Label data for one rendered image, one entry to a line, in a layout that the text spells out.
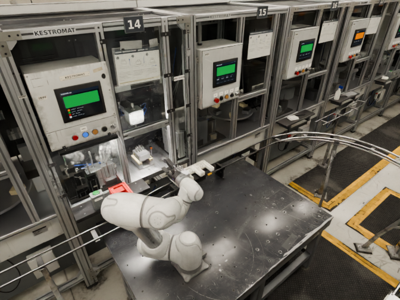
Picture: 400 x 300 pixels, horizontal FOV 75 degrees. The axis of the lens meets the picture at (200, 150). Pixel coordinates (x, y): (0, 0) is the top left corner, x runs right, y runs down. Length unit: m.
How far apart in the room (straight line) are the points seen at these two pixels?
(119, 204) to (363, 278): 2.35
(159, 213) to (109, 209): 0.22
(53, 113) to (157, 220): 0.93
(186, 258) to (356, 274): 1.76
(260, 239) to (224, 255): 0.29
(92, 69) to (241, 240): 1.46
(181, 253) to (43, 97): 1.14
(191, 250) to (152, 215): 0.62
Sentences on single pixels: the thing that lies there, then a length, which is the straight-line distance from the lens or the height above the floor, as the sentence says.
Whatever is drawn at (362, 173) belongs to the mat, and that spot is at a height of 0.01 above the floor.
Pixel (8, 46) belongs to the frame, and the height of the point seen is 1.97.
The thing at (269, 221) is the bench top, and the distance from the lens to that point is 2.13.
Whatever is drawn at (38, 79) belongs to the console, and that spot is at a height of 1.80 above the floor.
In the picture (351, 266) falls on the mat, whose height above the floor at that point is 0.01.
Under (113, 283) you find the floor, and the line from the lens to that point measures 2.67.
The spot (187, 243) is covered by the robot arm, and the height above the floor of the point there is 0.95.
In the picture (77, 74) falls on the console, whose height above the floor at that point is 1.79.
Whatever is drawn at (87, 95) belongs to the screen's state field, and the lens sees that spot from 1.67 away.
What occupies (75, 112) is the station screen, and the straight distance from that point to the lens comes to 1.68.
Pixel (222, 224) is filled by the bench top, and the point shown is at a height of 0.68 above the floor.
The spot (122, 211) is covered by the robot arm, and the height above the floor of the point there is 1.44.
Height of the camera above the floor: 2.22
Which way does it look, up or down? 33 degrees down
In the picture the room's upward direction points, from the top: straight up
